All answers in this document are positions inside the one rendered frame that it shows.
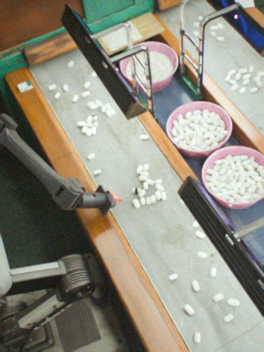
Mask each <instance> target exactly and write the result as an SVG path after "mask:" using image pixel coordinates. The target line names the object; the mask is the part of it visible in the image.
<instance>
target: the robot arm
mask: <svg viewBox="0 0 264 352"><path fill-rule="evenodd" d="M17 126H18V124H17V123H16V122H15V121H14V120H12V119H11V118H10V117H9V116H8V115H7V114H5V113H2V114H1V115H0V149H2V148H3V147H6V148H7V149H8V150H10V151H11V152H12V153H13V154H14V155H15V156H16V157H17V158H18V160H19V161H20V162H21V163H22V164H24V165H25V166H26V167H27V168H28V169H29V170H30V171H31V172H32V173H33V174H34V175H35V176H36V177H37V178H38V179H40V180H41V181H42V182H43V184H44V185H45V187H46V189H47V190H48V193H49V194H50V195H51V196H52V199H53V200H54V201H55V202H56V203H57V206H58V207H59V208H60V209H62V210H73V209H74V208H75V207H76V208H99V210H100V212H101V213H102V215H103V216H107V215H108V211H109V209H110V208H114V207H115V206H116V204H118V203H122V201H123V199H122V198H120V197H119V196H117V195H115V194H114V193H113V192H111V190H107V191H106V192H105V190H104V188H103V187H102V186H103V185H99V186H98V187H97V189H96V191H95V192H86V189H85V187H84V186H83V185H82V184H81V183H80V182H79V180H78V179H77V178H76V177H72V178H70V179H69V178H67V179H65V178H64V177H62V176H60V175H59V174H57V173H56V172H55V171H54V170H53V169H52V168H51V167H50V166H49V165H47V164H46V163H45V162H44V161H43V160H42V159H41V158H40V157H39V156H38V155H37V154H36V153H35V152H34V151H33V150H32V149H31V148H30V147H29V146H28V145H27V144H26V143H25V142H24V141H23V140H22V139H21V138H20V137H19V136H18V133H17V131H16V130H15V129H16V128H17Z"/></svg>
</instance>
